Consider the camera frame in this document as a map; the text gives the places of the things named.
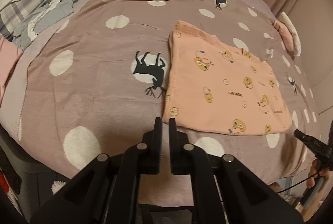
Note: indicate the grey garment with white trim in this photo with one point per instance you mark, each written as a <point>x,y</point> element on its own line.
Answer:
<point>52,13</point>

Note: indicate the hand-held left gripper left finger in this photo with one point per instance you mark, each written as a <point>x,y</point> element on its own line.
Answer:
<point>157,135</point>

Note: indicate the taupe white-dotted blanket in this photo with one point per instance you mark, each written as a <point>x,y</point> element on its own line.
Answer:
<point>91,83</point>

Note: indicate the folded pink cloth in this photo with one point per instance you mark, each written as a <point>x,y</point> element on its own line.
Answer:
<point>286,34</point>

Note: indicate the person's right hand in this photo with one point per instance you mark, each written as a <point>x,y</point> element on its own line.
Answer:
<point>313,174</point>

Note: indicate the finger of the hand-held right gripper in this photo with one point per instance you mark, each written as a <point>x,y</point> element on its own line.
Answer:
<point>301,135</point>

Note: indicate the pink cartoon print shirt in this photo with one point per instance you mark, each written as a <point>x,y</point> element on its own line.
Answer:
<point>221,78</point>

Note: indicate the light pink cloth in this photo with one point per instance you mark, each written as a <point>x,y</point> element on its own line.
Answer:
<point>7,62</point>

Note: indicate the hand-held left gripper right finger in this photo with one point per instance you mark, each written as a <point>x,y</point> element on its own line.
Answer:
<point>173,135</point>

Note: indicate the folded white cloth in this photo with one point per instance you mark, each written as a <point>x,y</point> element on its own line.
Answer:
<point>291,23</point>

